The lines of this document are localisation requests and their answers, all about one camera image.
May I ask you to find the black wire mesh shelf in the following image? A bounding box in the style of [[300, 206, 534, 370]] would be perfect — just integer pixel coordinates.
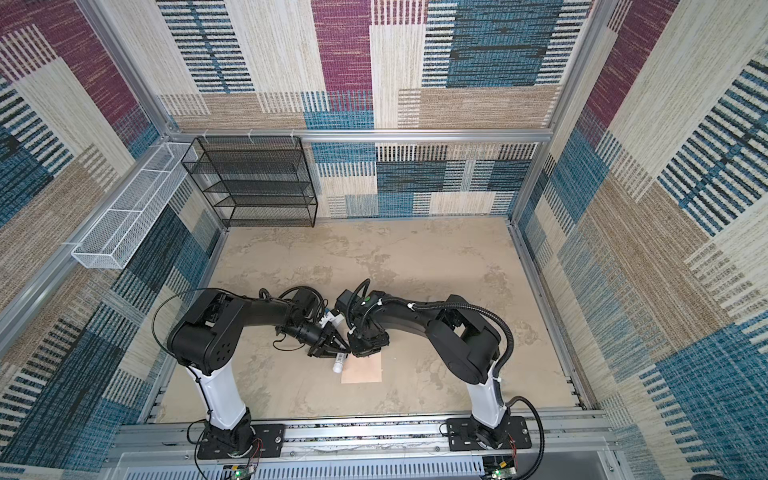
[[181, 136, 318, 228]]

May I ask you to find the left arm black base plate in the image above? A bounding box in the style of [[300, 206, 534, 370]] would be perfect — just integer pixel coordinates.
[[195, 424, 286, 461]]

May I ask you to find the aluminium mounting rail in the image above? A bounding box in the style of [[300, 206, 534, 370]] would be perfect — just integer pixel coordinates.
[[98, 409, 632, 479]]

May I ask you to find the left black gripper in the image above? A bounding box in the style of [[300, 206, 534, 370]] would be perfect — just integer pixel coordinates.
[[281, 322, 351, 360]]

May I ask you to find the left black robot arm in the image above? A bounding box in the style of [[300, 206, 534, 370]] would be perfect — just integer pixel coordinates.
[[166, 286, 351, 458]]

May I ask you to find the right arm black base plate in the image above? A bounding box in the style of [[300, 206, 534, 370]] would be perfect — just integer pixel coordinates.
[[444, 414, 532, 451]]

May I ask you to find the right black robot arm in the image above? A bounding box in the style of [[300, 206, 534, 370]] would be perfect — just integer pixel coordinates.
[[335, 290, 514, 449]]

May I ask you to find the pale pink envelope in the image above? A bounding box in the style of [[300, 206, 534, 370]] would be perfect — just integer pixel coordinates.
[[341, 353, 383, 384]]

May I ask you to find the white wire mesh basket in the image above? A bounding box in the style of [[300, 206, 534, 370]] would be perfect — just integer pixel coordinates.
[[72, 142, 189, 270]]

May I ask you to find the white glue stick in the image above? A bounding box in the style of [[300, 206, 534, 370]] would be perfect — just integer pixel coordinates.
[[332, 353, 348, 374]]

